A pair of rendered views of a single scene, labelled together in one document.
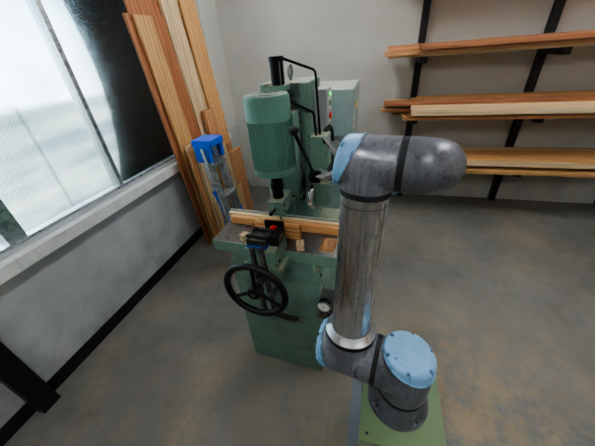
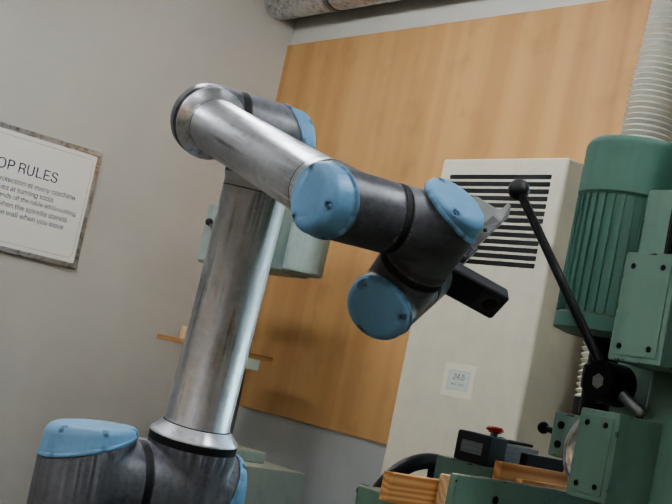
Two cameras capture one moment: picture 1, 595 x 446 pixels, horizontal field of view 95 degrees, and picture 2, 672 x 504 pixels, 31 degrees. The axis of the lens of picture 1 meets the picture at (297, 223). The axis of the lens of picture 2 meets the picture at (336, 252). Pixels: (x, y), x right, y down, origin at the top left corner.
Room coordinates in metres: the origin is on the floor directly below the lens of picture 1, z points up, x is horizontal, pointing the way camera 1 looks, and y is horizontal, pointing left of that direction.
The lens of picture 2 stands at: (1.81, -1.75, 1.05)
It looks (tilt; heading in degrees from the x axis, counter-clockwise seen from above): 6 degrees up; 124
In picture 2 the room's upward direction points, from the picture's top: 12 degrees clockwise
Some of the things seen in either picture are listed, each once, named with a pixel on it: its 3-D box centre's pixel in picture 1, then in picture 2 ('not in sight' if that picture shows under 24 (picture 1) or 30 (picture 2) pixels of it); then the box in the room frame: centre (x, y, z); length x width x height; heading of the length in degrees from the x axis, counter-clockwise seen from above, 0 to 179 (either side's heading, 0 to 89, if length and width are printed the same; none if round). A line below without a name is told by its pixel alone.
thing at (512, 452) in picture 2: (265, 236); (493, 448); (0.94, 0.14, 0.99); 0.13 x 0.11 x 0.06; 69
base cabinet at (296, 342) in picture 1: (297, 288); not in sight; (1.24, 0.04, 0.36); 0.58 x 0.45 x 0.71; 159
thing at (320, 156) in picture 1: (320, 149); (660, 313); (1.27, -0.14, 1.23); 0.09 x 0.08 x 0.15; 159
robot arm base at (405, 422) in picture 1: (398, 391); not in sight; (0.44, -0.28, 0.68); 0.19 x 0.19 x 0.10
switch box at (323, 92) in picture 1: (323, 106); not in sight; (1.37, -0.17, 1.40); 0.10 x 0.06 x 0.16; 159
